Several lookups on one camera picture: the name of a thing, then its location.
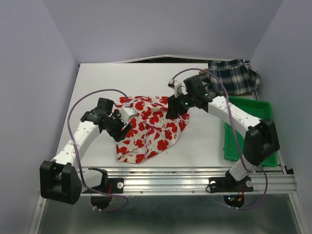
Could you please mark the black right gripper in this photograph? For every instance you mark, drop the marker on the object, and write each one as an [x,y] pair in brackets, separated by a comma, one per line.
[174,107]

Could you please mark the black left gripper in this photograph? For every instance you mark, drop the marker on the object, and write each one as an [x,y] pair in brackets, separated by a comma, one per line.
[118,135]

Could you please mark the white red floral skirt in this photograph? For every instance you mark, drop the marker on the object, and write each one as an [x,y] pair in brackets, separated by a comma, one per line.
[151,132]

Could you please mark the navy plaid skirt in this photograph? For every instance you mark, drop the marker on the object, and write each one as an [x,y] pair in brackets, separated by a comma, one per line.
[236,76]

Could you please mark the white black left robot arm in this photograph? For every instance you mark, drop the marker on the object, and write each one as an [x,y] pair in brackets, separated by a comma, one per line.
[62,178]

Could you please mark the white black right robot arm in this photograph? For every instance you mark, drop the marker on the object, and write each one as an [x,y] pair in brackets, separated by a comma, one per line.
[260,135]

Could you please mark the green plastic basket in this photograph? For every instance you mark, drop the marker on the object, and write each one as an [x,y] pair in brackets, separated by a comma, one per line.
[252,108]

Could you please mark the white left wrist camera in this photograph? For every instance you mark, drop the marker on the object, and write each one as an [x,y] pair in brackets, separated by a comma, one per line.
[127,113]

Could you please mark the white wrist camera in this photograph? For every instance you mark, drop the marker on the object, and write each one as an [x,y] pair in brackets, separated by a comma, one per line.
[127,113]
[177,86]

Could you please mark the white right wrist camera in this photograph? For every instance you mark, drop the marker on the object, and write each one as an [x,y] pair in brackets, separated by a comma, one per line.
[177,86]

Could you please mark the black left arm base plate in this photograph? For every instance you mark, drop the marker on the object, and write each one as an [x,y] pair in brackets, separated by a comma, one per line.
[114,185]

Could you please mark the aluminium frame rail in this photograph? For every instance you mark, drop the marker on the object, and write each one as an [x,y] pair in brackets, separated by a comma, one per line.
[193,181]

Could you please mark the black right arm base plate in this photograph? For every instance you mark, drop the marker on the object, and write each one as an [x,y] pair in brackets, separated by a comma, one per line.
[228,185]

